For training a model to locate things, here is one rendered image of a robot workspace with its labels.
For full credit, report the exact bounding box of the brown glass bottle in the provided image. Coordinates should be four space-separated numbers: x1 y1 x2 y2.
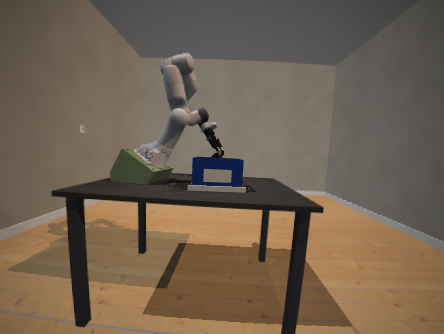
211 150 224 158

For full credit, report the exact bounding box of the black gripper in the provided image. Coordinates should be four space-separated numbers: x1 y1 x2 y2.
204 128 223 156

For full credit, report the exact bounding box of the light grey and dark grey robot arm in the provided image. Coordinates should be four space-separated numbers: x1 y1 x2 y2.
133 53 217 169

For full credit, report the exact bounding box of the dark blue divided crate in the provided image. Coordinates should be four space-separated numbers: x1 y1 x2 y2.
192 157 244 187

